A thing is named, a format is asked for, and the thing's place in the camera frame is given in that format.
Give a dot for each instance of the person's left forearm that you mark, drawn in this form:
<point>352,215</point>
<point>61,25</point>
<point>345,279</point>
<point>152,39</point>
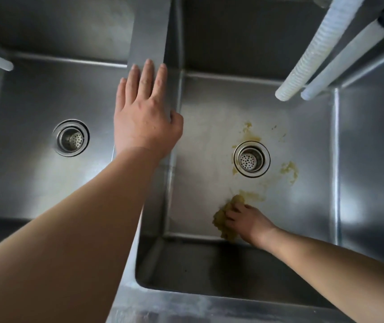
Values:
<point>57,245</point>

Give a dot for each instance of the round steel drain strainer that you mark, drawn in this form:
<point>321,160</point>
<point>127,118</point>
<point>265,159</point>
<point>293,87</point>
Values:
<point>70,138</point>
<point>251,159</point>

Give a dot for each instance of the person's right fingers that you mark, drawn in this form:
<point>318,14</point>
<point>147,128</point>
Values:
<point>235,213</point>

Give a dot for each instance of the person's left thumb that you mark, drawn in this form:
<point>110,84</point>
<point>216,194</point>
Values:
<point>177,125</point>

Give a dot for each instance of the person's left middle finger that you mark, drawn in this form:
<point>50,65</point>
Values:
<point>147,75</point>

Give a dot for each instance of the stainless steel double sink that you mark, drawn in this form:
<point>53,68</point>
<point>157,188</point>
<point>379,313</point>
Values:
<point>232,158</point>

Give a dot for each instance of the person's right forearm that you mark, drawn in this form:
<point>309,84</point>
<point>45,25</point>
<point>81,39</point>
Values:
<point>340,275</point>

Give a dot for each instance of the yellow scrubbing sponge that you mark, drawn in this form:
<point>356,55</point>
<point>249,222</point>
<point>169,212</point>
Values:
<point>225,216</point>

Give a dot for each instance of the person's left little finger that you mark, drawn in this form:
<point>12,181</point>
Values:
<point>121,89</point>

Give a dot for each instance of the person's right hand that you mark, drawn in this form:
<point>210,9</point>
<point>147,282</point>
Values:
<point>249,223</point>

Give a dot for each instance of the person's left hand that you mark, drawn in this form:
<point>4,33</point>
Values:
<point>141,121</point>

